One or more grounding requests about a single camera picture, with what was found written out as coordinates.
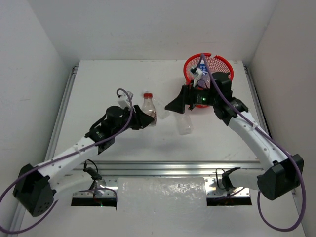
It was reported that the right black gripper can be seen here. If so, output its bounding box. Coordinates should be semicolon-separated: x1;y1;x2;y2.
165;79;219;113

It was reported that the red cap small bottle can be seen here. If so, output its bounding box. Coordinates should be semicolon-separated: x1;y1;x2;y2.
142;91;157;127

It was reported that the clear bottle white cap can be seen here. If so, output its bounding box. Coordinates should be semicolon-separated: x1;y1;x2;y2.
174;113;193;135
153;97;171;119

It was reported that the blue label bottle back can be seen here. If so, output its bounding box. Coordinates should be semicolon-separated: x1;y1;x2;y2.
197;79;211;89

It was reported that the blue label bottle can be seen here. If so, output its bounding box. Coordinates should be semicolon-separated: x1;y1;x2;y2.
197;79;211;89
197;63;209;79

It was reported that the blue label bottle front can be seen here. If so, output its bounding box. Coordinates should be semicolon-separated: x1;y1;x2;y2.
197;63;209;79

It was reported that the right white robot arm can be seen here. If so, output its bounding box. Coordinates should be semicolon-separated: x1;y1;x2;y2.
165;72;304;200

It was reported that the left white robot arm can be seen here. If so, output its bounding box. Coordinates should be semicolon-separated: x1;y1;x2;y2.
13;105;154;217

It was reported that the red mesh plastic bin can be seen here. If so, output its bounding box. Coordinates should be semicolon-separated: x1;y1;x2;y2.
183;53;237;110

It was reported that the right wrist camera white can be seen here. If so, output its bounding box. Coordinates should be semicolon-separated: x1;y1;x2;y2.
189;67;203;82

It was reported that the aluminium front rail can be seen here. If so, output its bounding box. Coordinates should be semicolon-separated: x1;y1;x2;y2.
24;160;279;198

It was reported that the aluminium left side rail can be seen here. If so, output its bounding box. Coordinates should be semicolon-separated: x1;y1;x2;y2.
9;64;79;231

